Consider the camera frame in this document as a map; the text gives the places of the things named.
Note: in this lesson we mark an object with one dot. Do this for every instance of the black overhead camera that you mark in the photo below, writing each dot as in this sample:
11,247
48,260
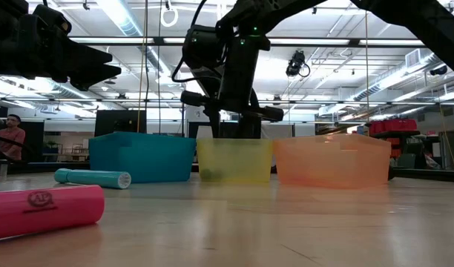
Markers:
295,64

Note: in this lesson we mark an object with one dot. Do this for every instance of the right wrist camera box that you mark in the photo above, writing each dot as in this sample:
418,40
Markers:
203,48

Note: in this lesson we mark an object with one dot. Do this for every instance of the black background panel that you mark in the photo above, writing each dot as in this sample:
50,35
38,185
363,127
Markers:
229,130

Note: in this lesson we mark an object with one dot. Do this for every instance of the black ceiling device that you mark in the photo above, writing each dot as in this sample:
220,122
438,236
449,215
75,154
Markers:
438,70

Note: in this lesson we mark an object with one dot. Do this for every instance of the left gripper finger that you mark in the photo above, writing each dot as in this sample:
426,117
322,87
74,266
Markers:
89,76
82,53

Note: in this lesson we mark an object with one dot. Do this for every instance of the black background monitor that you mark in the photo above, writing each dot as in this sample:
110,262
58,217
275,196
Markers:
119,122

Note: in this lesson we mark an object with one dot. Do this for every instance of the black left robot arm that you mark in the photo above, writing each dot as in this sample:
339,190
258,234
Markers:
0,44

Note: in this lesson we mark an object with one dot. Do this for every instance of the red storage bins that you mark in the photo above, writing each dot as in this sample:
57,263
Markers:
394,126

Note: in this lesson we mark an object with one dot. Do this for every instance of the orange translucent plastic bin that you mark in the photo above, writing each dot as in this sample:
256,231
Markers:
331,163

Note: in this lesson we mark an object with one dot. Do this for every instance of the teal plastic bin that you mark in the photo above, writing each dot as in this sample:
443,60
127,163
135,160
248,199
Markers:
141,159

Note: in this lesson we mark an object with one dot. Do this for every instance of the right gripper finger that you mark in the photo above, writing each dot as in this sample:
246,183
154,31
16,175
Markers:
245,128
215,124

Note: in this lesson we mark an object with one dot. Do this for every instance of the white numbered sign board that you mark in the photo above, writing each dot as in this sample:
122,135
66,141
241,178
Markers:
197,113

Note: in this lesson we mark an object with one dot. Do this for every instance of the blue highlighter marker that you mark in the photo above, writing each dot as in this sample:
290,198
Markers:
93,178

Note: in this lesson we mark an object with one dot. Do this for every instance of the yellow translucent plastic bin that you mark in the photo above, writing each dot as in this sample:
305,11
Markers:
234,157

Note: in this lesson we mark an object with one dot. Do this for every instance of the person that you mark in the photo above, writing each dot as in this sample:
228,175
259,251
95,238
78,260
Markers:
11,141

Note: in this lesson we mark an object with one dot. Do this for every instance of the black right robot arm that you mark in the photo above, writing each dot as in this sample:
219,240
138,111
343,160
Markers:
416,18

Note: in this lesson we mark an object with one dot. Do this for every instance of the pink highlighter marker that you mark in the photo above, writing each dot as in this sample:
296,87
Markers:
45,219

